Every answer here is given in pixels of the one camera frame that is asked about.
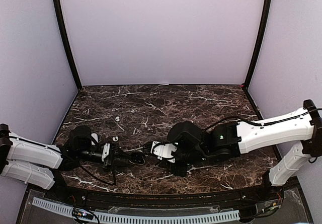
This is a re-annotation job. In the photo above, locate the black charging case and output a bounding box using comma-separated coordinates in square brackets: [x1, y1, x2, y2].
[129, 152, 145, 165]

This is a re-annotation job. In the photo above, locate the white slotted cable duct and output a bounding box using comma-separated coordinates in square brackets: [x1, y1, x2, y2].
[32, 197, 240, 223]

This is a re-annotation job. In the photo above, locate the black frame post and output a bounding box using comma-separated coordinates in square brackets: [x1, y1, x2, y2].
[243, 0, 272, 91]
[53, 0, 82, 91]

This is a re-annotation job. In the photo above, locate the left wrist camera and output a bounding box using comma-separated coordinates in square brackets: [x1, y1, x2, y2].
[101, 143, 118, 163]

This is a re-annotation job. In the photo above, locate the black front rail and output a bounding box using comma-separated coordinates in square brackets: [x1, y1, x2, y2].
[55, 185, 261, 208]

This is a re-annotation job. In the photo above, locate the right black frame post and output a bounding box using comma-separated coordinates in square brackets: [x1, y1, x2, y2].
[243, 0, 272, 91]

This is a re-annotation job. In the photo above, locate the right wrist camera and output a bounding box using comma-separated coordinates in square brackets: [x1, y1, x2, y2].
[143, 141, 178, 164]

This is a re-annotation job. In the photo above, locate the white earbud charging case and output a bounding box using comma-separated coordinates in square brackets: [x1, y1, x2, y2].
[91, 133, 99, 146]

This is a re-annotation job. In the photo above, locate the left black frame post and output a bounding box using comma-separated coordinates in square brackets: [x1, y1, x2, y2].
[53, 0, 82, 91]

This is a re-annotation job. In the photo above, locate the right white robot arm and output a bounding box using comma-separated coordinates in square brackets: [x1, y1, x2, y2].
[164, 100, 321, 201]

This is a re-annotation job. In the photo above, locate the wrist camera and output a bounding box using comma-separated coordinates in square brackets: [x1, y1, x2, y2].
[143, 141, 178, 164]
[101, 143, 118, 163]

